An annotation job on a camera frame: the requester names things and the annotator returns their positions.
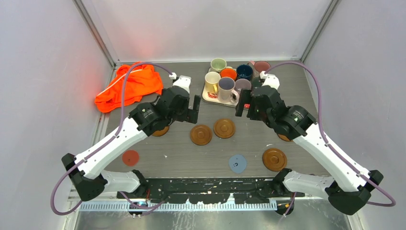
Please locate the white strawberry tray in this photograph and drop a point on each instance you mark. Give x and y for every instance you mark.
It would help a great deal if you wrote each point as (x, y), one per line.
(208, 97)

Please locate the dark blue mug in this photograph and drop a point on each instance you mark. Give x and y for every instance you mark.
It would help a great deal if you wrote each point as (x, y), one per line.
(244, 72)

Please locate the pink speckled mug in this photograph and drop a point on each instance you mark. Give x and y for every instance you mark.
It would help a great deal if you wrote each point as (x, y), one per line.
(258, 67)

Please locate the light green mug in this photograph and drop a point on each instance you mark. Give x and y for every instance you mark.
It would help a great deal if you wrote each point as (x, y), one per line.
(217, 65)

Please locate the blue coaster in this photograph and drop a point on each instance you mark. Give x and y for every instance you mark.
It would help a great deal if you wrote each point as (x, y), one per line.
(237, 163)

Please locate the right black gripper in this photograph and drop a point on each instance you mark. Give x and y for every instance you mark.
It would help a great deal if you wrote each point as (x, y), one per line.
(245, 97)

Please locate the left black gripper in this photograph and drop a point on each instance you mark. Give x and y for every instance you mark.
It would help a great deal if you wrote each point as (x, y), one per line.
(190, 115)

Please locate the wooden coaster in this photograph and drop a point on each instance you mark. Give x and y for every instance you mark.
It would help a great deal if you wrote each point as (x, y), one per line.
(162, 132)
(201, 135)
(274, 159)
(284, 138)
(224, 128)

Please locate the cream yellow mug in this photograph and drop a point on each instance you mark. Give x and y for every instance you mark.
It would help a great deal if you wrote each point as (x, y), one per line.
(211, 82)

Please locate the white pink-handled mug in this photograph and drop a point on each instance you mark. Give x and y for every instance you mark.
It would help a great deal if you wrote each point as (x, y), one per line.
(226, 91)

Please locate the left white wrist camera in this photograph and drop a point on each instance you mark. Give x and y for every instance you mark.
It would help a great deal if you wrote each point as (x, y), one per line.
(181, 81)

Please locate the orange cloth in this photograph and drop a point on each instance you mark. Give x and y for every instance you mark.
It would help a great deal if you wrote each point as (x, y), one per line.
(142, 81)

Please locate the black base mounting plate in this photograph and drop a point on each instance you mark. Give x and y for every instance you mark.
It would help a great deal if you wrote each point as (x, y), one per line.
(244, 190)

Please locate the red coaster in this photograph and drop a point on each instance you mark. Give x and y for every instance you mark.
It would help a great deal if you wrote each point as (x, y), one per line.
(130, 157)

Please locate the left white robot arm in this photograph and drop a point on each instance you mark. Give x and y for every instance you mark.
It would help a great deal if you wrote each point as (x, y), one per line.
(87, 170)

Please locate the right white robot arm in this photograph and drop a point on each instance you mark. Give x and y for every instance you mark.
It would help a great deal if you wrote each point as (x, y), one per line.
(349, 186)

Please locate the lilac mug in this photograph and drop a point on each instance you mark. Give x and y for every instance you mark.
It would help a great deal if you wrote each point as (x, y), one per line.
(242, 84)

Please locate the orange mug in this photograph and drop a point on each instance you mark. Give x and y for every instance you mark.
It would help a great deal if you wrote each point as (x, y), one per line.
(229, 72)

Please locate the aluminium front rail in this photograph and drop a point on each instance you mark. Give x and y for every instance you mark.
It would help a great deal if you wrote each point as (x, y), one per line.
(118, 206)

